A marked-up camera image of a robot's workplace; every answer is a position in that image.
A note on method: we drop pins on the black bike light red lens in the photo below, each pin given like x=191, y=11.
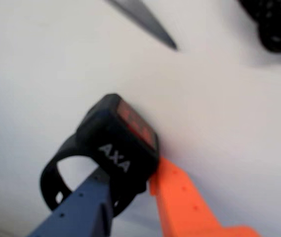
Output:
x=110, y=128

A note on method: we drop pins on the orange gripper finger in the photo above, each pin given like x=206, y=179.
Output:
x=179, y=202

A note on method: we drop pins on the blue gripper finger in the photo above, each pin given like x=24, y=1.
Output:
x=81, y=212

